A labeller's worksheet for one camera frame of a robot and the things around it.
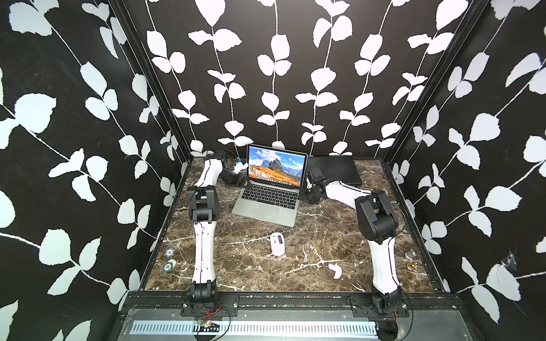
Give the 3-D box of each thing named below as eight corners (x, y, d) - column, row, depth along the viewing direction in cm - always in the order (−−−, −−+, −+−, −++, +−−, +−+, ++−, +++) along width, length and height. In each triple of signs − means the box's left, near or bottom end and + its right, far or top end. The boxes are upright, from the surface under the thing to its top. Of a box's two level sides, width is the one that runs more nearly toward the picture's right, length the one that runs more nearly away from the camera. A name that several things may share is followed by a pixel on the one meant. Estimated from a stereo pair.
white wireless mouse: (270, 256, 87) (269, 253, 85) (270, 235, 93) (270, 232, 91) (284, 256, 87) (284, 253, 85) (284, 235, 93) (284, 232, 91)
